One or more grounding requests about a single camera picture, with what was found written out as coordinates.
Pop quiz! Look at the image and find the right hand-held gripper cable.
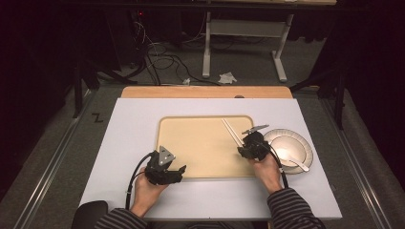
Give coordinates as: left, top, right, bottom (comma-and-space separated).
264, 141, 289, 189

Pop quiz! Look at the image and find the white ribbed plate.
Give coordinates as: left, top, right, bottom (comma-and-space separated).
263, 128, 314, 176

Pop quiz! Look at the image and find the beige plastic tray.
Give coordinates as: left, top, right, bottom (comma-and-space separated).
156, 114, 256, 179

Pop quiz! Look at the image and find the hand-held gripper cable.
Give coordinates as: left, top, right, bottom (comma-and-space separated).
264, 141, 289, 189
124, 152, 157, 211

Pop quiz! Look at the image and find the person's right hand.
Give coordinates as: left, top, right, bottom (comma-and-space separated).
249, 156, 284, 195

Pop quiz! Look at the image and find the crumpled white tissue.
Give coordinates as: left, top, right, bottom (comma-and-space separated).
218, 72, 238, 85

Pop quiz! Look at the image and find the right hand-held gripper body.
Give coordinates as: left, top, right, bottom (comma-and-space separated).
241, 124, 271, 161

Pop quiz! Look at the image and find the black metal stand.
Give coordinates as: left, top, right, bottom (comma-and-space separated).
289, 68, 347, 131
71, 60, 138, 119

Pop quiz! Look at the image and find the wooden table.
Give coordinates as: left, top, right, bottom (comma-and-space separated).
120, 85, 294, 99

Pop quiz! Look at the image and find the black floor cable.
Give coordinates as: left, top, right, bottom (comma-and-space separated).
144, 53, 221, 87

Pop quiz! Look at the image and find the white board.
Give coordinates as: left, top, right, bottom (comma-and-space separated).
78, 97, 343, 221

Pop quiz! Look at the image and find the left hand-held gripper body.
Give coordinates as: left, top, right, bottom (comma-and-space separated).
145, 145, 177, 186

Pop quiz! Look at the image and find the person's left hand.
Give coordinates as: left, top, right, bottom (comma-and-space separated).
131, 173, 168, 219

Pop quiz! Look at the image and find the white desk frame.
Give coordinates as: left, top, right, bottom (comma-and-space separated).
202, 10, 295, 83

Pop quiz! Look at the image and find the black chair cushion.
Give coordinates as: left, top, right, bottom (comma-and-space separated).
70, 199, 109, 229

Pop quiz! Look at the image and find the aluminium floor rail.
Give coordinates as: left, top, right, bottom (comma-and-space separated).
12, 90, 96, 229
319, 96, 391, 229

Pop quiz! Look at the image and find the left hand-held gripper cable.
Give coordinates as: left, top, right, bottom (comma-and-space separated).
124, 152, 157, 211

